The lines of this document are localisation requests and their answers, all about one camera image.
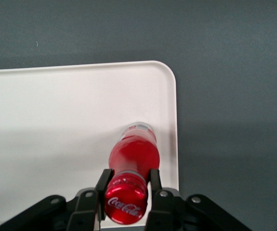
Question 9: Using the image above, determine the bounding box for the pale pink plastic tray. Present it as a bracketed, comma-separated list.
[0, 60, 179, 231]

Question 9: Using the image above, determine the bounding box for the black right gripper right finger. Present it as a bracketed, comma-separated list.
[144, 169, 253, 231]

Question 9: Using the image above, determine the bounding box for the red coke bottle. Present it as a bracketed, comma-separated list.
[104, 121, 162, 225]

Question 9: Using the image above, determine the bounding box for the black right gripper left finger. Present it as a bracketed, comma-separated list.
[0, 168, 115, 231]

